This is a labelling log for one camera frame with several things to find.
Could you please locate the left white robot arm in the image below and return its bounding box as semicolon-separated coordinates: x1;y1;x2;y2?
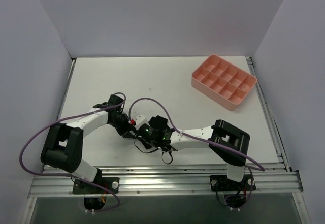
41;92;136;193

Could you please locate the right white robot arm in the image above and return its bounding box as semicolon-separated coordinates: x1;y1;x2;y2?
133;114;250;190

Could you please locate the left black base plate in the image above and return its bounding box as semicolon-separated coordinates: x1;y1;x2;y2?
72;177;120;195

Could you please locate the thin black wire loop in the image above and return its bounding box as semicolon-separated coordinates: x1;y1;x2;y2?
134;140;174;166

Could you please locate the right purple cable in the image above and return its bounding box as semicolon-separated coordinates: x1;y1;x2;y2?
128;97;266;172

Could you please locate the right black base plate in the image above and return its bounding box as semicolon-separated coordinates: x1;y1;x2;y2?
209;174;256;192

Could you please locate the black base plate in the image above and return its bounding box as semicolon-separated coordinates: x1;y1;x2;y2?
72;177;120;195
209;174;256;192

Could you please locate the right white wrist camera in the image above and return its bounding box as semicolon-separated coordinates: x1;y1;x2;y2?
131;114;148;128

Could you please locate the pink compartment tray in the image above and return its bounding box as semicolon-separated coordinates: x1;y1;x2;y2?
191;55;257;111

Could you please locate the black underwear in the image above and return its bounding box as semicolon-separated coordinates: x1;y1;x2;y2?
148;115;170;132

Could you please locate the aluminium mounting rail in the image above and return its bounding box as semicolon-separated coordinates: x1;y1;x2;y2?
29;164;303;198

